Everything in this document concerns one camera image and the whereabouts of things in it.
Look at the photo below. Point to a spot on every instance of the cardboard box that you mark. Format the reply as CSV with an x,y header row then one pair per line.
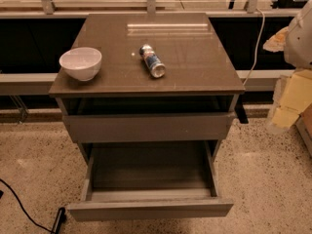
x,y
304,126

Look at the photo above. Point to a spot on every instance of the blue silver soda can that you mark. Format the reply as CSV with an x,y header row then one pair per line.
x,y
155,67

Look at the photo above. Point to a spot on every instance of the grey top drawer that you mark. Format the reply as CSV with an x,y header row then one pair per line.
x,y
138,128

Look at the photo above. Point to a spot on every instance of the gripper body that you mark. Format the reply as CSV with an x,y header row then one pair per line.
x,y
299,44

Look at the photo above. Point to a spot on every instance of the black floor plug block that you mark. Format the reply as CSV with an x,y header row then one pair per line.
x,y
59,221

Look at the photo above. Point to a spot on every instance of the white ceramic bowl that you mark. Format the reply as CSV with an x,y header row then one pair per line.
x,y
82,63

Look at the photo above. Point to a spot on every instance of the grey drawer cabinet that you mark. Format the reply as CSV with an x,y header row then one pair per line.
x,y
199,77

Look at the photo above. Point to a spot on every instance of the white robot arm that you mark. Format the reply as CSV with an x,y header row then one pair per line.
x,y
303,18

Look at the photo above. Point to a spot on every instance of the grey drawer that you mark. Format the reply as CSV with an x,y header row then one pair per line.
x,y
138,128
147,180

